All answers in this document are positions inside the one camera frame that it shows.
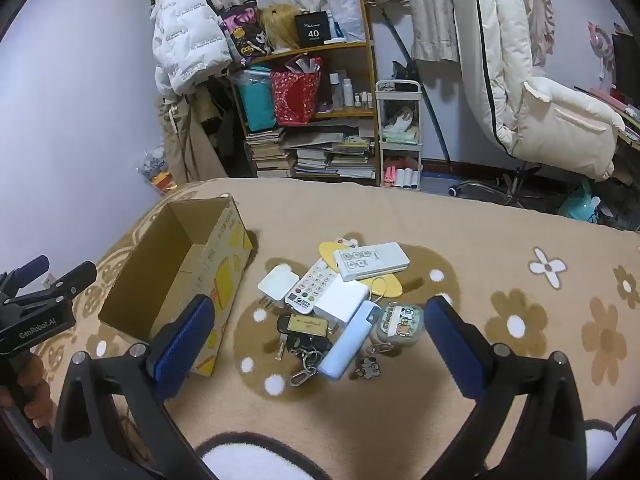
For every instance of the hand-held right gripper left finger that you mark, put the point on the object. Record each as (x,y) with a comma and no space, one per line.
(185,345)

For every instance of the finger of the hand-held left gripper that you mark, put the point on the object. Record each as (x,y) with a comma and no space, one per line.
(30,270)
(75,275)

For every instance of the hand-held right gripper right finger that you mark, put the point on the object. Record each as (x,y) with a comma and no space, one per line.
(455,350)

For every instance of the green cartoon earbuds case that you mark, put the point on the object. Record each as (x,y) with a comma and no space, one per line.
(397,322)

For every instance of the cardboard box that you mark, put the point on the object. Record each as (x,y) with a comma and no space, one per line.
(150,270)

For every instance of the light blue power bank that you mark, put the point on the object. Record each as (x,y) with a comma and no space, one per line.
(345,350)

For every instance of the white charger plug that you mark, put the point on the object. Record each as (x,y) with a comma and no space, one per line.
(277,282)

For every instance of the bunch of keys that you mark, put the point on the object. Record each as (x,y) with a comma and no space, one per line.
(305,345)

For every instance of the white air conditioner remote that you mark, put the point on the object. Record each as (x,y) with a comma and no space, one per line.
(370,260)

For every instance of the gold rectangular key tag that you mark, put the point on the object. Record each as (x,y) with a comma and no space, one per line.
(307,325)

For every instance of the white power bank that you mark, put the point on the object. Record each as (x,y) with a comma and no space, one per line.
(340,302)

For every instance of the white keypad remote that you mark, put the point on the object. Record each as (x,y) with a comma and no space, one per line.
(312,287)

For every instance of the small white orange card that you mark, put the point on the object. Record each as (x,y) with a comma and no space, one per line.
(343,241)

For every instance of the yellow oval mirror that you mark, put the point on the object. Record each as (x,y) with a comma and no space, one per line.
(330,252)

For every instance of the person's left hand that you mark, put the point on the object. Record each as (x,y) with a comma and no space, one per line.
(30,385)

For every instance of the beige flower printed blanket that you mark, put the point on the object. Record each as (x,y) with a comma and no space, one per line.
(350,420)

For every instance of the bag of plush toys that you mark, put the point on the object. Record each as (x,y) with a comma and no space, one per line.
(155,170)

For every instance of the beige pants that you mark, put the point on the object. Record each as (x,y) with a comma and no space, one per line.
(187,150)

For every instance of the teal fan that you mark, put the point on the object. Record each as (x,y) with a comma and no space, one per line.
(575,205)

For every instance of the stack of old books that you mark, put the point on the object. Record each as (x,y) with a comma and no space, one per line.
(267,152)

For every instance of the pile of notebooks and magazines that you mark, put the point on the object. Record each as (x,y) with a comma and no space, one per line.
(330,160)

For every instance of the teal storage box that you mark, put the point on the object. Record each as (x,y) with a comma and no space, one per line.
(255,105)

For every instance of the cream office chair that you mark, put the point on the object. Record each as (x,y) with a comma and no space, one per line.
(560,125)

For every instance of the white puffer jacket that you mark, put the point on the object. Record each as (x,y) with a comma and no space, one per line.
(187,35)

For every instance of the white trolley cart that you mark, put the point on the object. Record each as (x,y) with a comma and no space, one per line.
(397,85)

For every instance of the red gift bag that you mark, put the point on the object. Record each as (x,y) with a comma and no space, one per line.
(295,95)

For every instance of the row of cosmetic bottles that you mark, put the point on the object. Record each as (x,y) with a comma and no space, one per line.
(336,92)

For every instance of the colourful printed bag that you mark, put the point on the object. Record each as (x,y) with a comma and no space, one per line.
(245,30)

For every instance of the wooden bookshelf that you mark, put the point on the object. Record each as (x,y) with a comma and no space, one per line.
(350,60)

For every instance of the cream hanging coat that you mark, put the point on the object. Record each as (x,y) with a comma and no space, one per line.
(500,35)

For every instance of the blond wig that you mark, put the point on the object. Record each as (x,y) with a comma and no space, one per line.
(280,25)

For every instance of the black monitor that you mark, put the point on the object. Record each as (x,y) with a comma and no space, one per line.
(627,60)

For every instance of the cream hanging cloth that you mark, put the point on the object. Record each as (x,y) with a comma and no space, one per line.
(430,10)

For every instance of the black box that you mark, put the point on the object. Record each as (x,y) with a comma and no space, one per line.
(312,27)

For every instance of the pink headphones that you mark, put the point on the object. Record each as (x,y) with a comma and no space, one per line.
(600,40)

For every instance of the white plastic bag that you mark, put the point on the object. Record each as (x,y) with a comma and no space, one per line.
(345,10)

